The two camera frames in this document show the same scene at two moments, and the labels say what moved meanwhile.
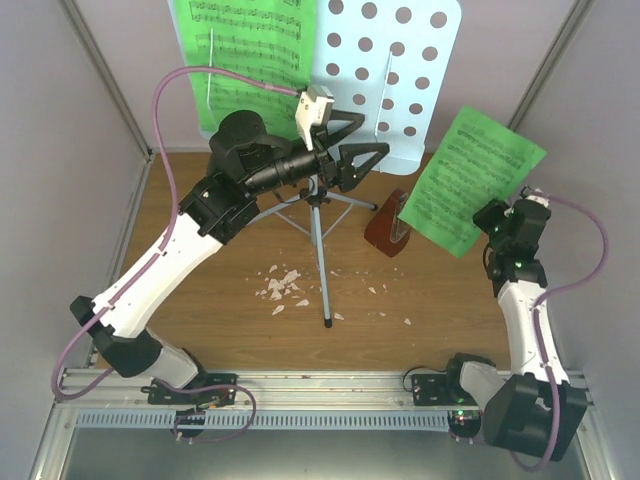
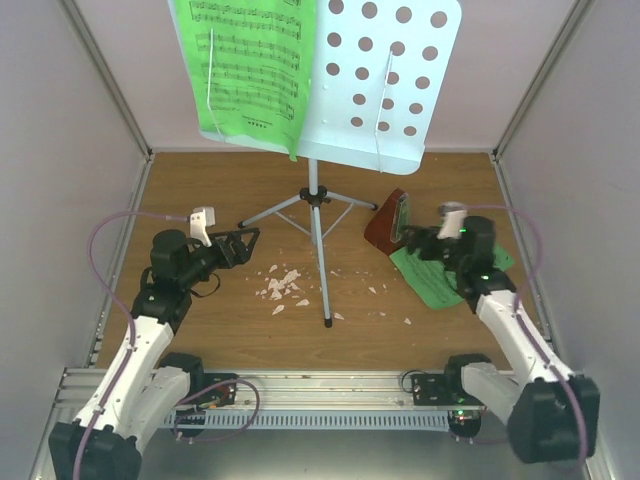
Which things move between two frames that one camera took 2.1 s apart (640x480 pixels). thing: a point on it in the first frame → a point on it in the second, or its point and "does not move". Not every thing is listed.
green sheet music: (475, 163) → (439, 286)
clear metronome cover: (398, 227) does not move
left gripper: (344, 174) → (228, 260)
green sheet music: (269, 40) does not move
